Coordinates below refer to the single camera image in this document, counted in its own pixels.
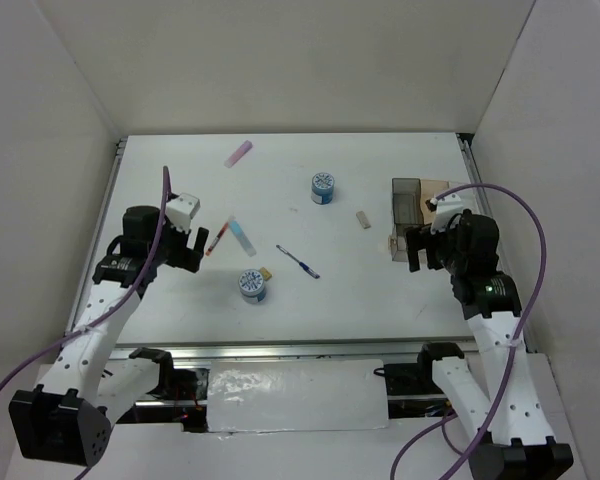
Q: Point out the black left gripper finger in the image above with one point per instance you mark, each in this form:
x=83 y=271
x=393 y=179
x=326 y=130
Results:
x=182 y=246
x=200 y=243

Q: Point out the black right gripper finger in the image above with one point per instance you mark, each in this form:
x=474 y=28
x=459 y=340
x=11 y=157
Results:
x=413 y=247
x=427 y=253

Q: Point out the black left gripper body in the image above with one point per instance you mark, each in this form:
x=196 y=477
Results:
x=168 y=249

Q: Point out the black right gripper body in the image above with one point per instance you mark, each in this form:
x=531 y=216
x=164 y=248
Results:
x=445 y=244

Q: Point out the red pen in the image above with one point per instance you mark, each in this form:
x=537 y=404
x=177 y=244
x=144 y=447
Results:
x=215 y=241

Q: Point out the blue glue stick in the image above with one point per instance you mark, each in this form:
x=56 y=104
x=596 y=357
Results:
x=242 y=238

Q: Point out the blue white jar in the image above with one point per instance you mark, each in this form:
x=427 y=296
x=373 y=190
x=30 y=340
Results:
x=322 y=188
x=252 y=286

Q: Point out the blue pen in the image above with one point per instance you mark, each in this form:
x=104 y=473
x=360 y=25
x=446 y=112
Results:
x=306 y=268

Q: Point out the pink glue stick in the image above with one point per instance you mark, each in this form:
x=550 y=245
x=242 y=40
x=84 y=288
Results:
x=239 y=153

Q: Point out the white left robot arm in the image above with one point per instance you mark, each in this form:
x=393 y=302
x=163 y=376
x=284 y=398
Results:
x=70 y=414

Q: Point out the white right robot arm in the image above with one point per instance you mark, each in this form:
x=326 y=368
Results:
x=510 y=435

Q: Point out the transparent compartment organizer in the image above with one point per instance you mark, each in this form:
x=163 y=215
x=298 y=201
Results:
x=408 y=196

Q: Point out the white dirty eraser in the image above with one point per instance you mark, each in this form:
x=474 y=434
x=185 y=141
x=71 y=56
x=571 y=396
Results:
x=363 y=220

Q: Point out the yellow eraser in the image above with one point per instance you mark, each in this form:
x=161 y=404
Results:
x=266 y=274

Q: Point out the white foam cover panel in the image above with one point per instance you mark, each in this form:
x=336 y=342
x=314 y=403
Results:
x=296 y=396

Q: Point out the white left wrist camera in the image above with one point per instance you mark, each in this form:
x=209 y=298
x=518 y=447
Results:
x=181 y=210

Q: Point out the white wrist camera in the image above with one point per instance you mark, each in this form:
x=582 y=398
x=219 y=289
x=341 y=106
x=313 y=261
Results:
x=446 y=212
x=181 y=210

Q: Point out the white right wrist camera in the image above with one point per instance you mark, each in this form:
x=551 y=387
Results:
x=446 y=212

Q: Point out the aluminium front rail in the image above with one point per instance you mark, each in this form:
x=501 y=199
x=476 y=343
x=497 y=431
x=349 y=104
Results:
x=261 y=351

